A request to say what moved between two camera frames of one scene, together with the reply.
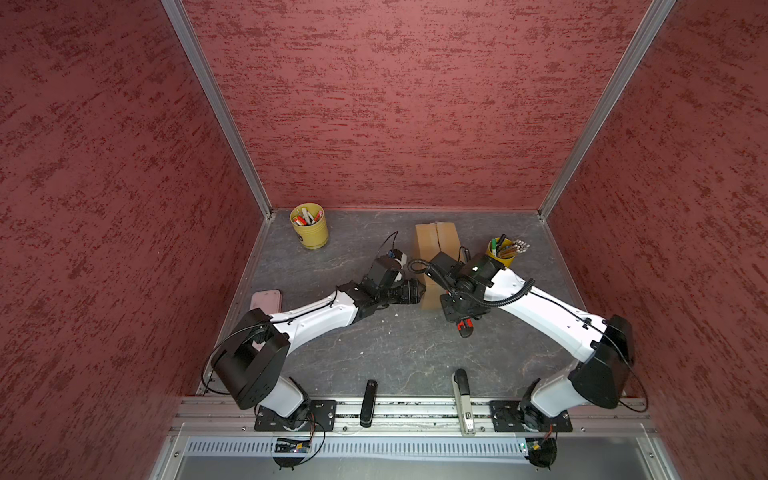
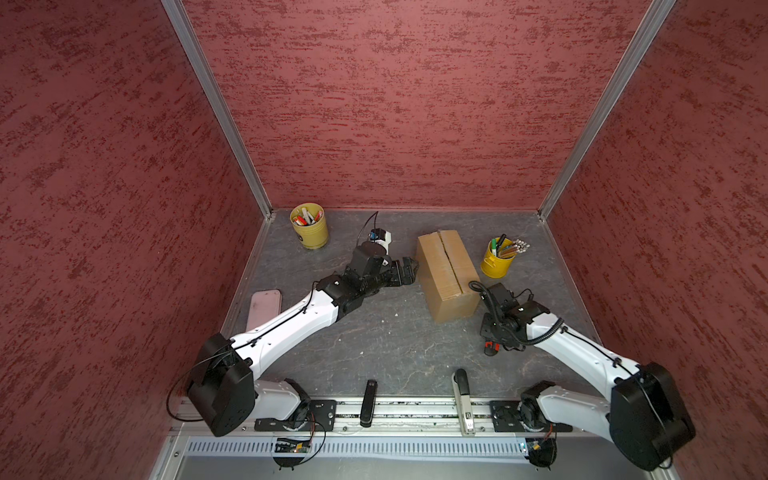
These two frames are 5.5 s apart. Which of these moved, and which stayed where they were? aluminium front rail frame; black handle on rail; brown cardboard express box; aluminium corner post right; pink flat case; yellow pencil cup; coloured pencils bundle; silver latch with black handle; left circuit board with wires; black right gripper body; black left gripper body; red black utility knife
Moved: red black utility knife; black right gripper body; brown cardboard express box; black left gripper body
Stayed: coloured pencils bundle; left circuit board with wires; pink flat case; black handle on rail; silver latch with black handle; yellow pencil cup; aluminium corner post right; aluminium front rail frame
